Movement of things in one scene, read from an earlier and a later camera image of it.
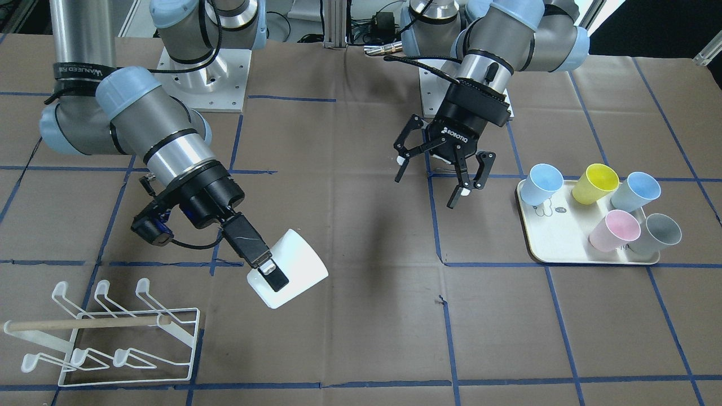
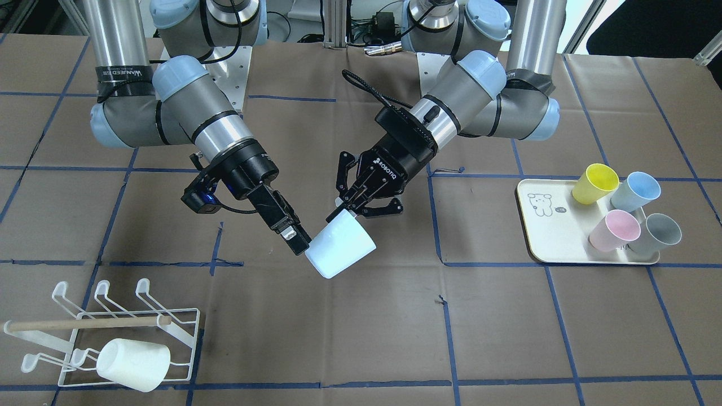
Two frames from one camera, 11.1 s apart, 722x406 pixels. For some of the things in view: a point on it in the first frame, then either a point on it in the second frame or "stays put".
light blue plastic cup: x=542 y=181 to x=340 y=245
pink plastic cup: x=619 y=228 stays put
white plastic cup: x=298 y=262 to x=139 y=366
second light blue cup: x=637 y=190 stays put
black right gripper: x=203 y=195 to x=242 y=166
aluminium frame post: x=335 y=23 stays put
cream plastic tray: x=558 y=230 stays put
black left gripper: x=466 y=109 to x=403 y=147
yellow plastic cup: x=591 y=187 stays put
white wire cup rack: x=109 y=345 stays put
